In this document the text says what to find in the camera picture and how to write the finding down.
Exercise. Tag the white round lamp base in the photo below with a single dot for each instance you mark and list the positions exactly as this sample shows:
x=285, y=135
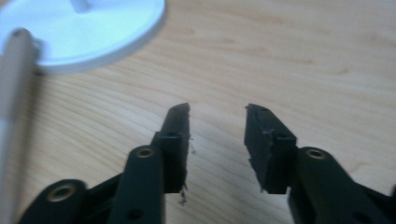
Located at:
x=82, y=32

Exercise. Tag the grey and white cylindrical pole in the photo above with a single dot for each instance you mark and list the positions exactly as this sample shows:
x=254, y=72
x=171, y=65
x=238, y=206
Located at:
x=12, y=118

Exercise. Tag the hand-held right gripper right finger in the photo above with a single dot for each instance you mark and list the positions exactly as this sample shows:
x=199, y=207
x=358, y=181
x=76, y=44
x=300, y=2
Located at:
x=271, y=149

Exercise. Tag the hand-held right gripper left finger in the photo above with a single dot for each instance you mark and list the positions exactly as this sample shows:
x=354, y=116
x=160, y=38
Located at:
x=174, y=149

